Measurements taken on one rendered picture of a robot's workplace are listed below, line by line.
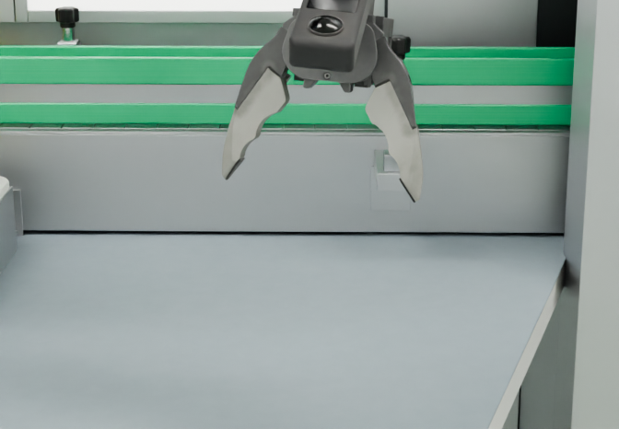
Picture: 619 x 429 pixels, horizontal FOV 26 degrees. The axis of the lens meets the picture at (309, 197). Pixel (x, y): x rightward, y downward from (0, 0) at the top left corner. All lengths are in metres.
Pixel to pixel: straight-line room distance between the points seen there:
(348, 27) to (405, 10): 0.84
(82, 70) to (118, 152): 0.11
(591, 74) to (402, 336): 0.34
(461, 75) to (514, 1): 0.22
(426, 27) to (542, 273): 0.42
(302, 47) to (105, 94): 0.72
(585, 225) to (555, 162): 0.17
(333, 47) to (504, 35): 0.89
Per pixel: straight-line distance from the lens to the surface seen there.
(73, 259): 1.57
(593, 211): 1.47
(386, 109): 1.00
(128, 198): 1.63
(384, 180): 1.49
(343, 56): 0.92
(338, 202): 1.61
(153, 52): 1.68
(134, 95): 1.62
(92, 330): 1.36
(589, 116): 1.44
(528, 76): 1.61
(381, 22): 1.02
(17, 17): 1.79
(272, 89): 1.02
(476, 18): 1.78
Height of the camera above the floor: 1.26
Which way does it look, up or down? 17 degrees down
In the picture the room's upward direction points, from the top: straight up
